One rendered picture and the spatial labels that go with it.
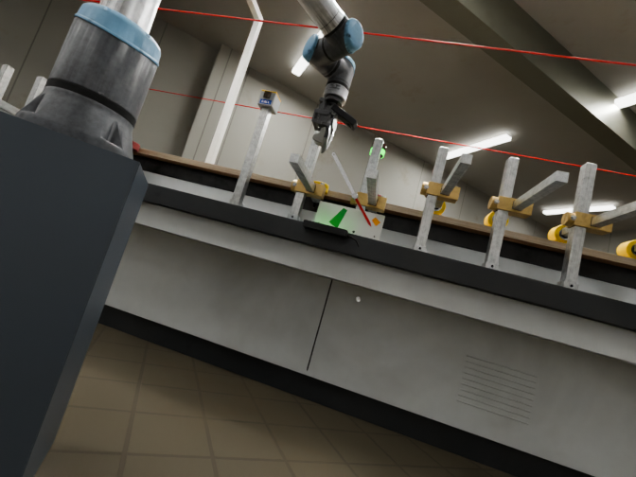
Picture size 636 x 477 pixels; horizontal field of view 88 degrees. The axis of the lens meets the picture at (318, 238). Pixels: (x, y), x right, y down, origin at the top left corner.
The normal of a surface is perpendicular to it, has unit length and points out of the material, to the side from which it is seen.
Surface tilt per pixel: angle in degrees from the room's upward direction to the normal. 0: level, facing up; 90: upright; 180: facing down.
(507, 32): 90
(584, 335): 90
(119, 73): 90
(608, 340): 90
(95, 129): 70
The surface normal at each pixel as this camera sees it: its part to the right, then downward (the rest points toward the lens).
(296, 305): -0.16, -0.18
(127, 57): 0.78, 0.15
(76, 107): 0.47, -0.33
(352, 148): 0.41, 0.00
